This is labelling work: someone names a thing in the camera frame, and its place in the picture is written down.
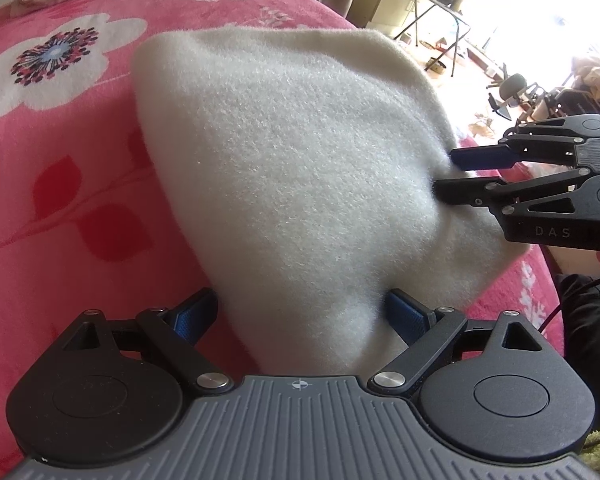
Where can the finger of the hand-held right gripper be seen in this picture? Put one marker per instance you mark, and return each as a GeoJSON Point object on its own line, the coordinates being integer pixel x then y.
{"type": "Point", "coordinates": [460, 192]}
{"type": "Point", "coordinates": [480, 156]}

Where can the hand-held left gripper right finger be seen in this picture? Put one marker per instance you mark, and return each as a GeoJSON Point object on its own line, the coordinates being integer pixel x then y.
{"type": "Point", "coordinates": [405, 317]}

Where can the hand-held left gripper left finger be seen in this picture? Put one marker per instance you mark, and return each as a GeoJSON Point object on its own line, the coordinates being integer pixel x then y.
{"type": "Point", "coordinates": [192, 317]}

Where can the white fuzzy sweater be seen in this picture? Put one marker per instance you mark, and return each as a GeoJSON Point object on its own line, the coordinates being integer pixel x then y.
{"type": "Point", "coordinates": [305, 160]}

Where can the pile of light clothes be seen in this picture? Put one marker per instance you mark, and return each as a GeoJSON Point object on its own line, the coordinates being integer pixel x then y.
{"type": "Point", "coordinates": [597, 72]}

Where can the office chair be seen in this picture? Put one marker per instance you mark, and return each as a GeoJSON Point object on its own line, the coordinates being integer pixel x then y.
{"type": "Point", "coordinates": [512, 87]}

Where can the person's dark clothing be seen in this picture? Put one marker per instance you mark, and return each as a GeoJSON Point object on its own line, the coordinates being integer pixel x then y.
{"type": "Point", "coordinates": [595, 340]}

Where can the folding table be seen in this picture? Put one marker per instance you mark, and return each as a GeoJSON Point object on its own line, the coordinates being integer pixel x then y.
{"type": "Point", "coordinates": [435, 5]}

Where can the pink floral blanket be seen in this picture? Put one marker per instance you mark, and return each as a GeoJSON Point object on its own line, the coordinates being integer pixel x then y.
{"type": "Point", "coordinates": [55, 235]}

